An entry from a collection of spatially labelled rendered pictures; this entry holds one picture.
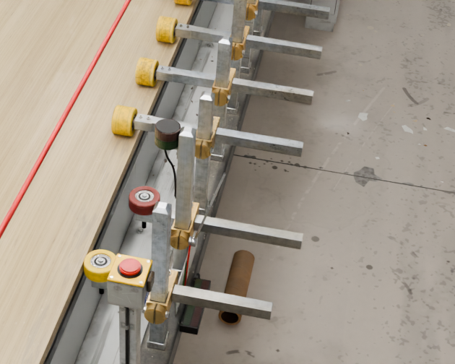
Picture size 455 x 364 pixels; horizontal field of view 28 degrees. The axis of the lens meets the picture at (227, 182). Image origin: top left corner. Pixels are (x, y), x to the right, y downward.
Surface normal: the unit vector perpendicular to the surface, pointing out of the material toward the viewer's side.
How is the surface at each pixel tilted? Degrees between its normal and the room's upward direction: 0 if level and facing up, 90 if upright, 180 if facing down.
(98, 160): 0
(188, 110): 0
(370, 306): 0
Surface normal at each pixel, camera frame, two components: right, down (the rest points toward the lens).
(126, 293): -0.18, 0.63
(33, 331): 0.07, -0.76
